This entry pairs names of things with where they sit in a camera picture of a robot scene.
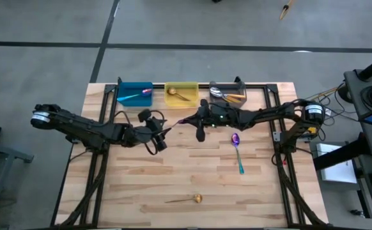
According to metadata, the black left wrist camera cable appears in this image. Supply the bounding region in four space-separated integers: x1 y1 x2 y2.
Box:
144 140 159 157

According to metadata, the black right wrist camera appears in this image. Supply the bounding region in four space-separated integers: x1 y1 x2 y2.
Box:
195 125 207 144

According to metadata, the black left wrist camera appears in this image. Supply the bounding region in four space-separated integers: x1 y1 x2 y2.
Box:
155 139 169 153

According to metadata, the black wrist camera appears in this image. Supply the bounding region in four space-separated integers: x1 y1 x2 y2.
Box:
195 125 207 144
155 139 169 153

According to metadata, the black round base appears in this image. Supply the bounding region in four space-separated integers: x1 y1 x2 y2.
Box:
337 84 353 105

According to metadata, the wooden stick with black band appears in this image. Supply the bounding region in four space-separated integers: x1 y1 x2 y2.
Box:
279 0 294 20

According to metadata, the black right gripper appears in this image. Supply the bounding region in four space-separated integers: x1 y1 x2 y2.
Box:
185 99 244 129

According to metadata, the yellow hanging cable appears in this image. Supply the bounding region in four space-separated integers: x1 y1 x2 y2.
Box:
306 82 346 100

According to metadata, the black aluminium table frame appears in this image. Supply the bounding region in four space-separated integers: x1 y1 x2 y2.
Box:
50 75 330 229

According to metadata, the slender gold spoon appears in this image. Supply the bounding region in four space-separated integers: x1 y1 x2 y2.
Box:
164 193 203 204
167 88 192 102

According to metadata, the blue plastic bin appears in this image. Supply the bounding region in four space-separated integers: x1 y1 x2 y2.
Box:
117 81 154 108

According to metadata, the grey metal side table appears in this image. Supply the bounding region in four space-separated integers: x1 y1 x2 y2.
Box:
0 137 35 229

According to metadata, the grey plastic bin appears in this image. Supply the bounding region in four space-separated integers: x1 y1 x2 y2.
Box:
208 81 247 109

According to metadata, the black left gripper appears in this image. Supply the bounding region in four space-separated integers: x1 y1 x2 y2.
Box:
127 109 175 144

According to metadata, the yellow plastic bin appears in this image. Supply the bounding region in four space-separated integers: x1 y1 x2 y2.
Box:
164 81 200 108

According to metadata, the grey equipment cart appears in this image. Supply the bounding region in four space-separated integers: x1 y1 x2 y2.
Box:
343 68 372 158

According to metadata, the white box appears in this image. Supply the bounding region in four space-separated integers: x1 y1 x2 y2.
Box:
315 142 359 185

